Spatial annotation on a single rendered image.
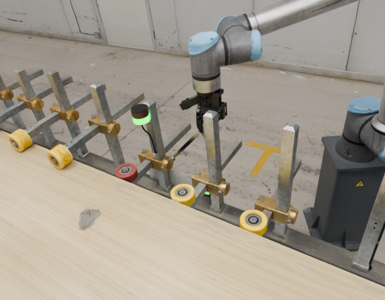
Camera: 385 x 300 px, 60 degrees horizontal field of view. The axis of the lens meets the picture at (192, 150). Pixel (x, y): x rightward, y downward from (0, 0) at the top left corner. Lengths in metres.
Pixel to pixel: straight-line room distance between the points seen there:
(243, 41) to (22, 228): 0.89
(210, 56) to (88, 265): 0.68
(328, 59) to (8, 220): 3.24
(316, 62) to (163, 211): 2.99
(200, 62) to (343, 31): 2.74
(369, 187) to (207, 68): 1.12
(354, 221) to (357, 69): 2.07
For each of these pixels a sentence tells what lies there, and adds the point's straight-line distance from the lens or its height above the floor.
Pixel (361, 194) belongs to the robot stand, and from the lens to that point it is 1.86.
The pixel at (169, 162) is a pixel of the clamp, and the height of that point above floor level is 0.86.
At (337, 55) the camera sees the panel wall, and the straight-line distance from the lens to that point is 3.73.
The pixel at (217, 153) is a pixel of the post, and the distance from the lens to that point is 1.11.
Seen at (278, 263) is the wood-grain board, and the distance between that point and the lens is 0.93.
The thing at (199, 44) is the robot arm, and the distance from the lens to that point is 0.99.
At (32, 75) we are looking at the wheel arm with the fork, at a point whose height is 0.95.
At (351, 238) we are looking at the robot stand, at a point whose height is 0.05.
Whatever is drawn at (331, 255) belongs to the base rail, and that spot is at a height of 0.70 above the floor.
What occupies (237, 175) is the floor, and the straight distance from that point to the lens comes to 2.47.
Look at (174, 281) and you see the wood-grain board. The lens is 0.91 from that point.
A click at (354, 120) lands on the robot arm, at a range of 1.63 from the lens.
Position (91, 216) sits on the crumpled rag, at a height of 0.91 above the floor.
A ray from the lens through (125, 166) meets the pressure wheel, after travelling 1.25.
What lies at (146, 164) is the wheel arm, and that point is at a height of 0.86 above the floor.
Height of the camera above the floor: 1.68
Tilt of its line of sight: 38 degrees down
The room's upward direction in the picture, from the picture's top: 7 degrees counter-clockwise
